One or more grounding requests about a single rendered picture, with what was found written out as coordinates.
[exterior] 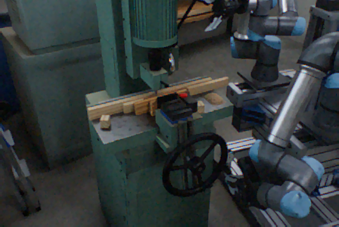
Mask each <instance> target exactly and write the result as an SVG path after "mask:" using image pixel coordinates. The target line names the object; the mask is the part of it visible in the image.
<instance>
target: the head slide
mask: <svg viewBox="0 0 339 227"><path fill-rule="evenodd" d="M121 1H122V9H123V33H124V41H125V57H126V72H127V74H129V75H130V76H131V78H133V79H137V78H141V75H140V64H141V63H146V62H149V60H148V51H149V48H146V47H142V46H140V45H136V44H135V43H134V42H133V41H132V13H131V3H130V0H121Z"/></svg>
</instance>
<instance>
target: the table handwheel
mask: <svg viewBox="0 0 339 227"><path fill-rule="evenodd" d="M203 140H213V141H214V142H213V143H212V145H210V146H209V148H208V149H207V150H206V151H205V152H204V153H203V154H202V156H201V157H197V156H196V157H195V156H194V155H193V154H192V153H191V152H190V151H189V150H188V149H187V148H188V147H190V146H191V145H193V144H194V143H197V142H199V141H203ZM217 143H218V144H219V146H220V148H221V157H220V159H219V163H218V166H217V167H216V169H215V170H214V172H212V174H211V175H210V176H209V177H208V178H207V180H204V182H203V180H202V178H201V173H203V171H204V170H205V168H206V164H205V162H204V159H205V158H206V157H207V156H208V154H209V153H210V152H211V151H212V150H213V148H214V147H216V145H217ZM185 149H186V154H185V160H186V161H187V164H185V165H181V166H173V164H174V162H175V161H176V158H178V156H179V155H180V154H181V153H182V152H183V151H184V150H185ZM228 155H229V150H228V147H227V143H226V142H225V139H223V138H222V137H221V135H218V134H215V133H213V132H202V133H199V134H196V135H192V136H191V137H189V138H187V139H186V140H184V141H182V143H180V144H179V145H178V146H177V147H176V148H174V150H173V151H172V152H171V154H170V155H169V156H168V158H167V159H166V162H165V164H164V167H163V173H162V180H163V186H164V188H165V189H166V191H168V193H170V194H171V195H174V196H176V197H189V196H192V195H196V194H199V193H200V192H201V191H203V190H205V189H206V188H208V187H209V186H210V185H211V184H213V183H214V182H215V181H216V179H217V178H218V177H219V175H220V174H221V173H222V167H221V166H219V165H220V164H221V163H224V164H226V163H227V159H228ZM178 169H190V170H191V172H192V173H193V174H194V175H196V176H197V179H198V181H199V185H197V186H195V187H193V188H190V189H177V188H174V187H173V186H172V184H171V183H170V172H171V171H174V170H178Z"/></svg>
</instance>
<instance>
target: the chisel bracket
mask: <svg viewBox="0 0 339 227"><path fill-rule="evenodd" d="M140 75H141V78H142V79H143V80H144V82H146V83H147V84H148V86H150V87H151V88H152V89H153V90H154V91H155V90H158V89H164V88H165V86H164V85H163V84H162V83H160V81H163V82H165V83H168V72H167V71H166V70H164V69H163V68H161V70H158V71H153V70H150V61H149V62H146V63H141V64H140Z"/></svg>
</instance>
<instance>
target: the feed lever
mask: <svg viewBox="0 0 339 227"><path fill-rule="evenodd" d="M195 2H197V0H193V1H192V2H191V4H190V5H189V7H188V10H187V11H186V12H185V14H184V16H183V17H182V19H181V20H180V22H179V24H178V26H177V32H178V30H179V28H180V27H181V26H182V24H183V23H184V20H185V18H186V17H187V16H188V14H189V12H190V11H191V9H192V8H193V6H194V5H195ZM176 44H177V42H176V43H175V44H172V45H168V46H167V47H164V48H165V49H169V48H175V47H176Z"/></svg>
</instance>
